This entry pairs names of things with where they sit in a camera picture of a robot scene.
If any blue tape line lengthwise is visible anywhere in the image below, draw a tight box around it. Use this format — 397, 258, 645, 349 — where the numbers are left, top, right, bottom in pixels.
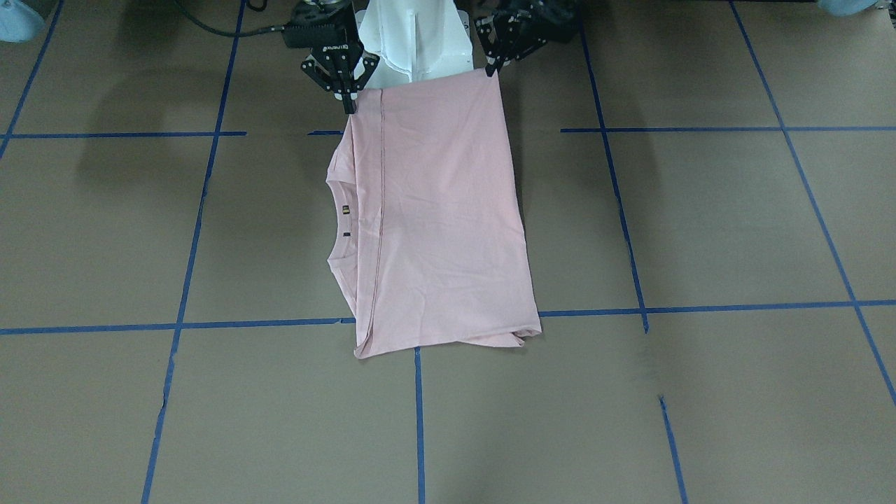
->
140, 37, 239, 503

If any pink Snoopy t-shirt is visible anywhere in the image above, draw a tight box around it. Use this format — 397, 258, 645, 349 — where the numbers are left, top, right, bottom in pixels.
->
325, 68, 542, 358

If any blue tape line crosswise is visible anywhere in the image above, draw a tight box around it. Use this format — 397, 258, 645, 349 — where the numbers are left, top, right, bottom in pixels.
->
1, 299, 895, 336

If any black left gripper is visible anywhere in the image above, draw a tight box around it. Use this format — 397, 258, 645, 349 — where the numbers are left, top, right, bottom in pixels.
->
473, 1, 580, 77

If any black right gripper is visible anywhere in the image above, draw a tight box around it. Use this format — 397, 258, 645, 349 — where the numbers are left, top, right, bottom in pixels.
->
283, 1, 379, 115

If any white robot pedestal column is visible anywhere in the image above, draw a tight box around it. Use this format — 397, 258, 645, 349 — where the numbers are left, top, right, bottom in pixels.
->
355, 1, 474, 89

